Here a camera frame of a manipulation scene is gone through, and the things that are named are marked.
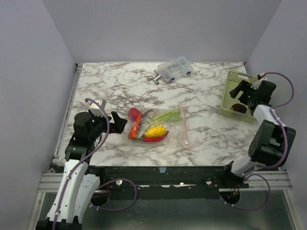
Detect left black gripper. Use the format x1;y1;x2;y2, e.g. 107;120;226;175
89;111;127;141

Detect dark purple fake eggplant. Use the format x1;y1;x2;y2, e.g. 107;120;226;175
230;103;247;114

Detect red fake chili pepper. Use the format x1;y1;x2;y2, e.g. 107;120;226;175
142;131;169;142

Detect clear zip top bag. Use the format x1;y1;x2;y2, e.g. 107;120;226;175
127;105;191;148

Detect green fake lettuce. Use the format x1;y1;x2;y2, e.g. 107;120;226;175
150;110;182;127

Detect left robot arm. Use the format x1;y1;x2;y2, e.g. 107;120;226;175
35;111;128;230

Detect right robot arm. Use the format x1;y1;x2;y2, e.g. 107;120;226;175
221;80;296;188

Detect orange fake carrot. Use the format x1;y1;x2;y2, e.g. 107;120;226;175
128;114;142;139

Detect red fake tomato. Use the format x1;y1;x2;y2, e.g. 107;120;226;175
128;107;141;122

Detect grey fake fish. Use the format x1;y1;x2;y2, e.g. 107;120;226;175
137;109;154;139

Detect yellow fake food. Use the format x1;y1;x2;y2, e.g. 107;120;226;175
144;126;166;138

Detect green plastic basket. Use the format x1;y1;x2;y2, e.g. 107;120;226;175
219;71;258;123

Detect chrome metal faucet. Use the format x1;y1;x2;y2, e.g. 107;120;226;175
146;70;162;85

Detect blue tape piece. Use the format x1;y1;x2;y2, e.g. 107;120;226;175
159;167;166;173

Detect clear plastic screw box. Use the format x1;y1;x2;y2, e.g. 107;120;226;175
157;57;194;81

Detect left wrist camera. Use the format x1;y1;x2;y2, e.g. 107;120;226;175
89;98;106;117

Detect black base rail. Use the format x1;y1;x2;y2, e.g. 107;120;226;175
49;164;281;201

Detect aluminium frame rail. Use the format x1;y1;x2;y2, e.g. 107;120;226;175
37;63;83;193

